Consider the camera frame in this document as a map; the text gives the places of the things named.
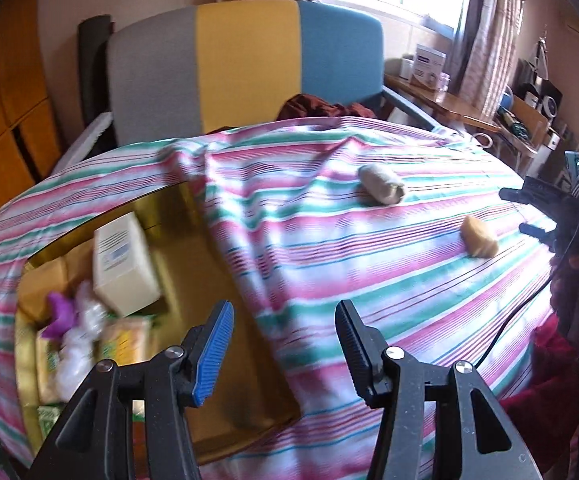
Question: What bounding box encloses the person's right forearm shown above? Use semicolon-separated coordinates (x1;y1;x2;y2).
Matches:
499;320;579;476

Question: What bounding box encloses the grey yellow blue armchair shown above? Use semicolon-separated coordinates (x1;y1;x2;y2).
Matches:
52;0;443;171

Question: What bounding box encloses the grey cloth roll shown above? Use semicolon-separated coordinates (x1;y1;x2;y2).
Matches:
358;163;408;206

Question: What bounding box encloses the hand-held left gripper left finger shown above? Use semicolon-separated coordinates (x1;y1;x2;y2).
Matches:
26;300;235;480

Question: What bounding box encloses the striped bed sheet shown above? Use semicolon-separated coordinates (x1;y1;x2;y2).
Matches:
0;116;570;480

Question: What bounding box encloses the white cardboard box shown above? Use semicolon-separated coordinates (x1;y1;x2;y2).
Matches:
412;44;447;88

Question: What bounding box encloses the black cable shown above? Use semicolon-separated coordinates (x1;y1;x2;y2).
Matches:
473;200;579;376

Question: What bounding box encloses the large yellow sponge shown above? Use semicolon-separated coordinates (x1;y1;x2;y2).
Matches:
19;255;97;321

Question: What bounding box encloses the wooden wardrobe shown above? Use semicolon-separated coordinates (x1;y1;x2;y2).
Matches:
0;0;65;241

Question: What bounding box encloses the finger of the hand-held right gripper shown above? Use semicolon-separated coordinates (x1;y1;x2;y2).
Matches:
518;223;564;252
498;176;570;207

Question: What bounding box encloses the purple snack packet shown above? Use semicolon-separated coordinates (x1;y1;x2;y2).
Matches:
42;291;80;338

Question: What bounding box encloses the wooden side table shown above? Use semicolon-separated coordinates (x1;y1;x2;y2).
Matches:
383;74;503;133

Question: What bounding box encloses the green patterned box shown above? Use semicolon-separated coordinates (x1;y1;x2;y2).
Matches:
36;405;70;441

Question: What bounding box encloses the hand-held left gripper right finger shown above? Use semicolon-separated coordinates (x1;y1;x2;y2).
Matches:
334;299;545;480

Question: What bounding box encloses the gold tin box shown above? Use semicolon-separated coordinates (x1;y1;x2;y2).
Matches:
14;182;303;463

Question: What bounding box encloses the white plastic bag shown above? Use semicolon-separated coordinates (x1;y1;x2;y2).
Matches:
72;280;107;333
59;332;95;401

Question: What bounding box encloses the orange sponge block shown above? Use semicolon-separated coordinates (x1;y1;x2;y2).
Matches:
459;215;499;259

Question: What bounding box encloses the cream carton box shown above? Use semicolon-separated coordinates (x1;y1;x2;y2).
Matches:
92;211;162;317

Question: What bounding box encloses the dark red cloth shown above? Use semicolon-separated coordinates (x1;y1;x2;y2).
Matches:
275;92;377;122

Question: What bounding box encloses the yellow corn snack packet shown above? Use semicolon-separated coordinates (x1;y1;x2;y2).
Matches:
96;316;152;363

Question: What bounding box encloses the green edged snack packet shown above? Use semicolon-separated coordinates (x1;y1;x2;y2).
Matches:
34;335;65;403

